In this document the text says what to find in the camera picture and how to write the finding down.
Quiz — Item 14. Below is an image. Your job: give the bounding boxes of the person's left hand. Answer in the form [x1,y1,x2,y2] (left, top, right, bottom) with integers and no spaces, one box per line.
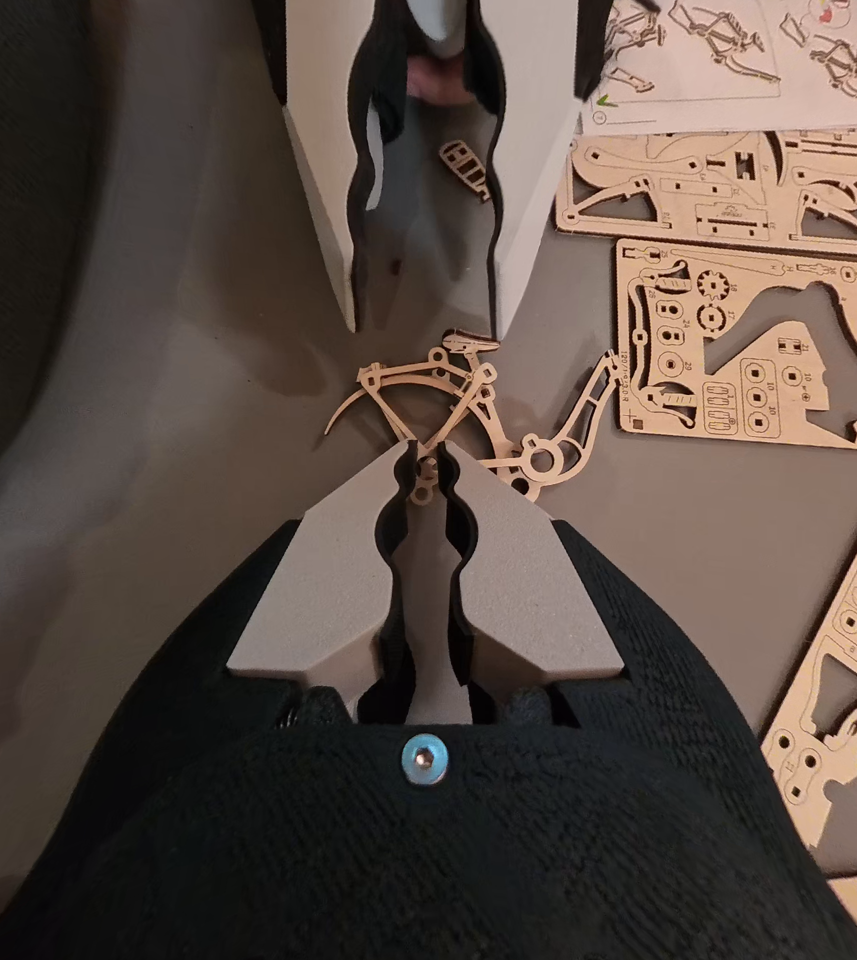
[406,56,476,104]

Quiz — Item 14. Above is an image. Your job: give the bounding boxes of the wooden parts sheet large cutout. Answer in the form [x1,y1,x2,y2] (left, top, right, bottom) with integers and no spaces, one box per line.
[613,237,857,456]

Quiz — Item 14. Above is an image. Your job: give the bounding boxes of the white instruction booklet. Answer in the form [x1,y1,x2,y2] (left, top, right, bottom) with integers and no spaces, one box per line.
[582,0,857,141]

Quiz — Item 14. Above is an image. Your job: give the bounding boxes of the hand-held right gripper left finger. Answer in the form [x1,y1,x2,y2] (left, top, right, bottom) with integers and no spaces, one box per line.
[226,441,411,723]

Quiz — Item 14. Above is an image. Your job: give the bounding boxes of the wooden bicycle triangle frame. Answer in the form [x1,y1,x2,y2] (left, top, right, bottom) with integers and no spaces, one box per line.
[357,358,561,509]

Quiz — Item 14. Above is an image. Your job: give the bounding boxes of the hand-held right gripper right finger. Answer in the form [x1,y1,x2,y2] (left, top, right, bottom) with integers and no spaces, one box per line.
[439,441,626,723]

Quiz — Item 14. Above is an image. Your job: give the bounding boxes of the narrow wooden parts sheet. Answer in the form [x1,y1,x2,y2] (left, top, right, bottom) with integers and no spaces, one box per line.
[760,482,857,960]

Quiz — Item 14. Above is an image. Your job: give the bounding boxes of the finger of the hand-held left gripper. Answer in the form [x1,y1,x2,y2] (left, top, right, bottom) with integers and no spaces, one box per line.
[462,0,589,340]
[284,0,409,336]

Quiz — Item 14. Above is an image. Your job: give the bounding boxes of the person's dark clothing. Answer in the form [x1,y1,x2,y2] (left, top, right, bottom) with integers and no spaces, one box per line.
[0,0,103,522]

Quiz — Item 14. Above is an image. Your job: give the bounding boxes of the small slotted wooden piece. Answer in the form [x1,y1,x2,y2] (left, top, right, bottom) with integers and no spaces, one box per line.
[439,139,495,204]

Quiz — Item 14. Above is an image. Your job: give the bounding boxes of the wooden bicycle fender fork part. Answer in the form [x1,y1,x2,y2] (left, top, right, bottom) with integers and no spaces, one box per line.
[323,348,622,505]

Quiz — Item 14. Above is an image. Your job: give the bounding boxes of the wooden parts sheet curved cutouts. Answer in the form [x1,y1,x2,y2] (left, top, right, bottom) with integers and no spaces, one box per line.
[553,129,857,261]

